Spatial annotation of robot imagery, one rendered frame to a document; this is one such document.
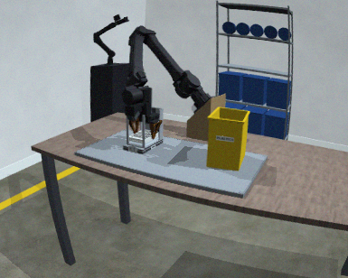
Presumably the yellow open-top bin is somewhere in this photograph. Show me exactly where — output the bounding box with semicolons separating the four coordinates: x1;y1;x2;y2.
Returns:
206;107;250;171

